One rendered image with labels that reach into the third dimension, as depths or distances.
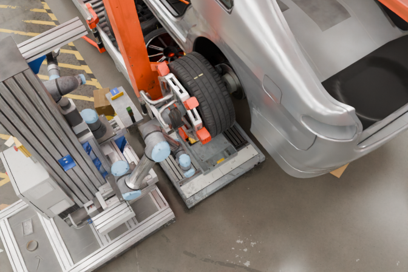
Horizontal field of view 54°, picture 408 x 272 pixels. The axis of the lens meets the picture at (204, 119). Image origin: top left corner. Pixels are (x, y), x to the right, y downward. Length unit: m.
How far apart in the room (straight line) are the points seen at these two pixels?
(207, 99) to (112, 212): 1.02
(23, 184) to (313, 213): 2.31
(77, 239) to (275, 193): 1.71
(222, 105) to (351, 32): 1.26
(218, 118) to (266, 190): 1.05
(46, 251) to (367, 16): 3.19
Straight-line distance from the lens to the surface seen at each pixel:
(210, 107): 2.79
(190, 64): 2.88
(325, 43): 3.33
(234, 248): 3.48
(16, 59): 2.02
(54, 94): 2.64
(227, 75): 3.12
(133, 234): 3.36
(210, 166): 3.54
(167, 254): 3.51
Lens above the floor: 3.38
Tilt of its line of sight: 58 degrees down
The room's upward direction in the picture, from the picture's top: 6 degrees counter-clockwise
